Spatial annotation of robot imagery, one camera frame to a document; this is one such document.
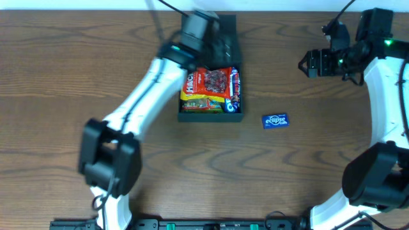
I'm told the dark green box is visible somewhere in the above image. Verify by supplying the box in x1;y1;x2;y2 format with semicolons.
178;15;244;123

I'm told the red Hacks candy bag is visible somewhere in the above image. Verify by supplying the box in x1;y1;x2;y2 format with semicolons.
182;67;232;99

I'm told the dark blue Cadbury chocolate bar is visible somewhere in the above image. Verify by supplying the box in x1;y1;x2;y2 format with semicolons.
231;67;240;112

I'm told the blue Oreo cookie pack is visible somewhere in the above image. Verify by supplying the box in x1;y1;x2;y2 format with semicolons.
224;98;240;113

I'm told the green Haribo gummy bag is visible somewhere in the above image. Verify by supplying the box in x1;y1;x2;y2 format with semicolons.
181;98;224;114

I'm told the yellow Hacks candy bag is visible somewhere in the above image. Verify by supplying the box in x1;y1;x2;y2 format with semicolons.
180;88;230;103

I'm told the blue Eclipse mint box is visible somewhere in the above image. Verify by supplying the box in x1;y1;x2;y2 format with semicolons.
261;113;289;130

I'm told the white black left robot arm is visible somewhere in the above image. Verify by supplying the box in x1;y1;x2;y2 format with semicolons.
78;31;234;229

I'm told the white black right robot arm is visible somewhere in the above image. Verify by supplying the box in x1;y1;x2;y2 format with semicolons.
293;8;408;229

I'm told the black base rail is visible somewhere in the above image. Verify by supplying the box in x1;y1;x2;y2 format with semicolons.
49;213;373;230

